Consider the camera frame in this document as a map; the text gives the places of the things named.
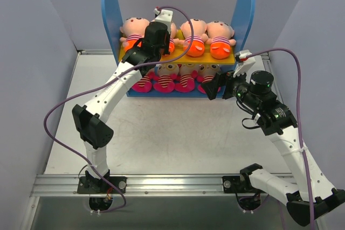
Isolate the white plush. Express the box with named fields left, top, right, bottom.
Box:
left=196, top=64, right=220, bottom=94
left=153, top=63, right=179, bottom=93
left=132, top=69, right=155, bottom=93

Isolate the black-haired doll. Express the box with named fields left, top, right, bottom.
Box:
left=206, top=20, right=236, bottom=60
left=180, top=18, right=209, bottom=58
left=120, top=17, right=149, bottom=52
left=168, top=22, right=179, bottom=54

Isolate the pink plush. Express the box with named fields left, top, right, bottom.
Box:
left=175, top=64, right=198, bottom=93

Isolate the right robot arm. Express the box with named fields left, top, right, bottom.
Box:
left=201, top=71, right=344, bottom=226

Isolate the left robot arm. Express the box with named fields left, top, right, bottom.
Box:
left=72, top=19, right=171, bottom=193

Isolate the blue and yellow toy shelf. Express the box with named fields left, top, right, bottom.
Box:
left=101, top=0, right=256, bottom=98

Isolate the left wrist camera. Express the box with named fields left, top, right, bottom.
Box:
left=154, top=8, right=174, bottom=26

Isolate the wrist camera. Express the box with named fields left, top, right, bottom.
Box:
left=154, top=8, right=174, bottom=26
left=233, top=50, right=256, bottom=78

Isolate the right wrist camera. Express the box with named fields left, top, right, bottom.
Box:
left=233, top=50, right=256, bottom=78

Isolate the aluminium back rail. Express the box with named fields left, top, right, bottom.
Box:
left=78, top=50, right=113, bottom=55

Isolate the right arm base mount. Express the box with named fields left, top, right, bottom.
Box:
left=222, top=175, right=259, bottom=194

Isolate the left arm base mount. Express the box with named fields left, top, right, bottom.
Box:
left=77, top=176, right=127, bottom=194

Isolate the aluminium front rail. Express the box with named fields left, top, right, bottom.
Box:
left=30, top=173, right=297, bottom=197

